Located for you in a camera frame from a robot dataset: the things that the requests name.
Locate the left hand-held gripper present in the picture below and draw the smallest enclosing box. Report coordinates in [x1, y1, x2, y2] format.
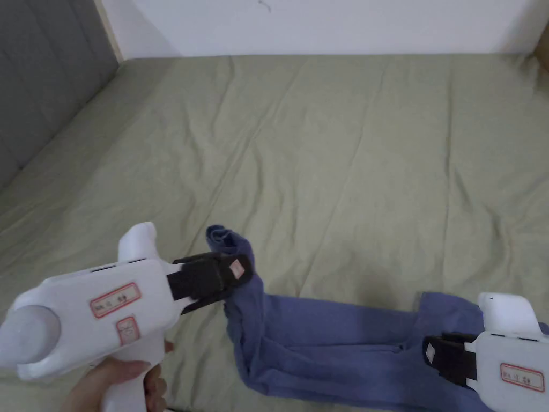
[0, 222, 236, 412]

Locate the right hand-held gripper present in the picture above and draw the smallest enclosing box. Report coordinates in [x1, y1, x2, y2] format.
[422, 291, 549, 412]

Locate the blue garment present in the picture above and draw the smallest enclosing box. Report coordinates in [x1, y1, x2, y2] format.
[205, 224, 549, 412]

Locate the person's left hand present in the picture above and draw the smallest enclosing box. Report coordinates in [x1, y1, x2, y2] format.
[57, 341, 175, 412]

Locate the bed with pale green sheet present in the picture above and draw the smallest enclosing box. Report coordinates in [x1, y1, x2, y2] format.
[0, 51, 549, 412]

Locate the grey padded headboard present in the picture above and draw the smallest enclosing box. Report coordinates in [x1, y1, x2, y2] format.
[0, 0, 126, 190]

